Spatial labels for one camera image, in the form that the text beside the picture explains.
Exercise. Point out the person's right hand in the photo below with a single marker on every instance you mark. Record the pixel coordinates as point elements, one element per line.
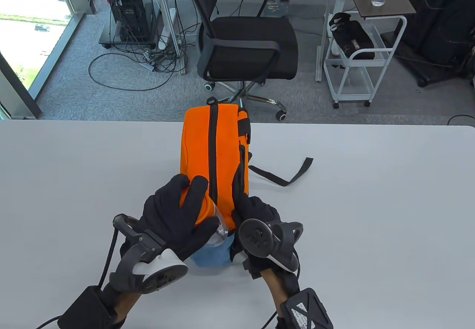
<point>256,206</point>

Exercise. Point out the person's left hand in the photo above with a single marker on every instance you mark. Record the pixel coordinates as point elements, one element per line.
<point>170,217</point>

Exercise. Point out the clear bottle with orange lid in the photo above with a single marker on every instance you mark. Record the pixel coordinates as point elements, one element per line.
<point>206,212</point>

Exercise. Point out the orange and blue school bag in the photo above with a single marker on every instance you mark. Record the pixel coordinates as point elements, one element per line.
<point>211,147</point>

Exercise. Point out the person's right forearm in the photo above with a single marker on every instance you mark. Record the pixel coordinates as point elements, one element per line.
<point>278,284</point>

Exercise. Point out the black bag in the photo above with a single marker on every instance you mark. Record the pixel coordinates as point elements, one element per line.
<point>352,38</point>

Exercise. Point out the clear plastic bag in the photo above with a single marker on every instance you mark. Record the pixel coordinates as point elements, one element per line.
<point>277,7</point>

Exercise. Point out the right hand controller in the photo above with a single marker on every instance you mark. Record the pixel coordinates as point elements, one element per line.
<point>259,238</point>

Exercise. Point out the hand controller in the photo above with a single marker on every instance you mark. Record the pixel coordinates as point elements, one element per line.
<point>259,238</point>
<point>148,266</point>

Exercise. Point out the left hand controller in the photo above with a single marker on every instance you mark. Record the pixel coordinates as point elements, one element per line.
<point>148,266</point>

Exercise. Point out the black office chair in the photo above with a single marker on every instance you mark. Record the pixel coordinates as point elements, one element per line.
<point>248,43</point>

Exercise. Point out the black computer tower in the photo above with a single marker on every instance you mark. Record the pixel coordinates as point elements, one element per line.
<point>128,6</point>

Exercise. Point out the black equipment stand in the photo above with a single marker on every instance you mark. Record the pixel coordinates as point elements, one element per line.
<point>441,21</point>

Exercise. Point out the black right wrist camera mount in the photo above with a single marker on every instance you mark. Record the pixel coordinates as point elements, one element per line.
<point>306,308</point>

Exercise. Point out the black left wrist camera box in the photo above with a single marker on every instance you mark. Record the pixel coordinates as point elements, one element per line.
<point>87,308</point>

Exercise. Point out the aluminium frame post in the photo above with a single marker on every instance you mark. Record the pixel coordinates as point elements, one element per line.
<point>174,28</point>

